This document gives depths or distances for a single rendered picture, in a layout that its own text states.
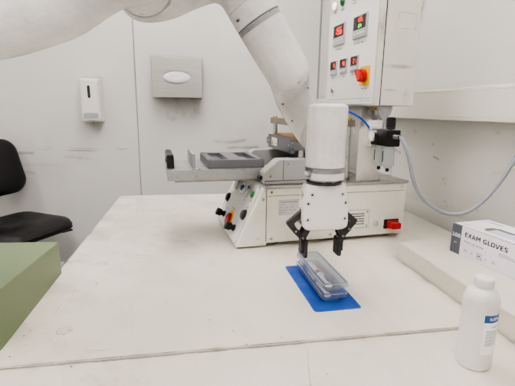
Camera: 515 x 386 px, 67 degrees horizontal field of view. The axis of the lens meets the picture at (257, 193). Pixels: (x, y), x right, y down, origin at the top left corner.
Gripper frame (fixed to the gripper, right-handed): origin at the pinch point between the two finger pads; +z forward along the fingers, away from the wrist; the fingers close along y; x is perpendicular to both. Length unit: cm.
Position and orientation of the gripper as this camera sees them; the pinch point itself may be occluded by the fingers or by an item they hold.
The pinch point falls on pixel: (320, 249)
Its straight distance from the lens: 87.7
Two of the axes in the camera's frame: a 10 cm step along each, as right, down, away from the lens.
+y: 9.8, -0.3, 1.9
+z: -0.1, 9.8, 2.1
